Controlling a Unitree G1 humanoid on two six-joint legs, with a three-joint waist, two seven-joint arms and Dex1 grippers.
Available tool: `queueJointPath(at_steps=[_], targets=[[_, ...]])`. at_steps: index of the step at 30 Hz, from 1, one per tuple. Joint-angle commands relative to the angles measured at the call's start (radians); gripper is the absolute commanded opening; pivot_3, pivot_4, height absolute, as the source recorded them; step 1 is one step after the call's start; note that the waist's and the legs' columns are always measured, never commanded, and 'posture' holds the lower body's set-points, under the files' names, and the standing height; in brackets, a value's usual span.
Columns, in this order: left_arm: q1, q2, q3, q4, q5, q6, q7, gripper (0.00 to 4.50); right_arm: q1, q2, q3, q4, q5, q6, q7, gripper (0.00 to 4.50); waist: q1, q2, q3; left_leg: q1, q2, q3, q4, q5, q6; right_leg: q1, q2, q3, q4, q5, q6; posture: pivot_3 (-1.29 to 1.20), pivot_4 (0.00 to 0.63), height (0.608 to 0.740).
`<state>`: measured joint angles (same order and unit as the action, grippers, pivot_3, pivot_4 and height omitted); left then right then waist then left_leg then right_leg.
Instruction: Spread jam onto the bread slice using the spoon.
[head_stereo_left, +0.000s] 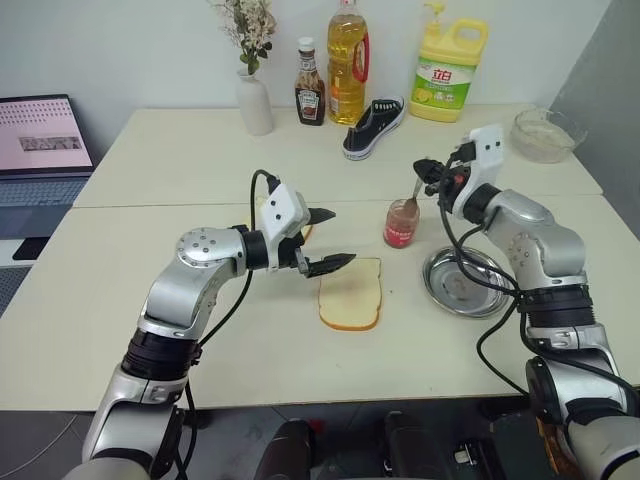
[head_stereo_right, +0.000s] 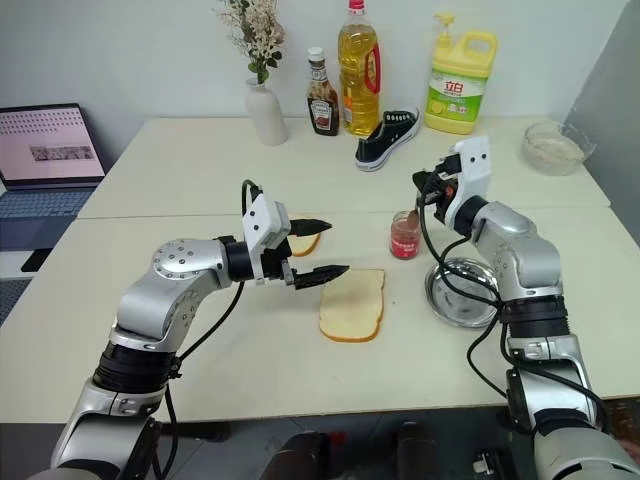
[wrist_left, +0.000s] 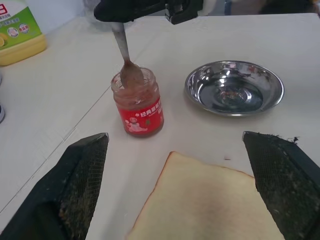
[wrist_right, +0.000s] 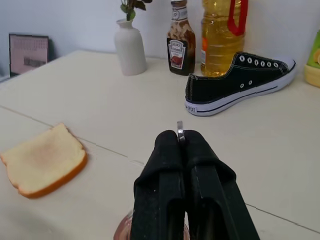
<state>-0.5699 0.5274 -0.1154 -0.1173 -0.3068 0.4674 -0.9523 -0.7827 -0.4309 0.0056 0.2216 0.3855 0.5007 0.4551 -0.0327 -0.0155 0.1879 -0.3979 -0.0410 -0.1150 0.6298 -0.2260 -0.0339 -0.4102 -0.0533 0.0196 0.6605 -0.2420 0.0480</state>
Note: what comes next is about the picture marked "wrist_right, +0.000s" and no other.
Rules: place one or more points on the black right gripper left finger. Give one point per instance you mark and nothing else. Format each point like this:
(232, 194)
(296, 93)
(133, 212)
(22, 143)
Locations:
(160, 180)

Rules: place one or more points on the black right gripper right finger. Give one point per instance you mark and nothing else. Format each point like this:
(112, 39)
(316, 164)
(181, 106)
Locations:
(212, 185)

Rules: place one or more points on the silver metal spoon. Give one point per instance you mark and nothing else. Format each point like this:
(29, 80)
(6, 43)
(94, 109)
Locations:
(180, 133)

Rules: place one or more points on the white bread slice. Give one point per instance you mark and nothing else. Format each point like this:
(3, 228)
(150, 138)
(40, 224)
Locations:
(45, 161)

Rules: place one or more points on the black canvas sneaker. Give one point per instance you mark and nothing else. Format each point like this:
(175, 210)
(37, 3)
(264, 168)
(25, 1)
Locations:
(237, 82)

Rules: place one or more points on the white ceramic vase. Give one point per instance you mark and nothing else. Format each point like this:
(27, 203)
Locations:
(130, 47)

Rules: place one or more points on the Heinz sauce bottle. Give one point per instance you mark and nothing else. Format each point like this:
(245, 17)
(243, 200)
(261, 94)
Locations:
(181, 42)

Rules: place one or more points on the yellow cooking oil bottle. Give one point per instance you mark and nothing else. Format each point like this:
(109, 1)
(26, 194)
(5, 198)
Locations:
(221, 37)

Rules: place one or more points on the yellow green lemon bottle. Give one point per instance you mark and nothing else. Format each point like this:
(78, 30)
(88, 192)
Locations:
(313, 65)

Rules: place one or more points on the dark artificial flower sprig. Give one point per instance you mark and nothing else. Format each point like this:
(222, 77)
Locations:
(131, 7)

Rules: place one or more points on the black framed desk calendar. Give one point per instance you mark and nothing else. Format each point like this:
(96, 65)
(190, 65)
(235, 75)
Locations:
(27, 53)

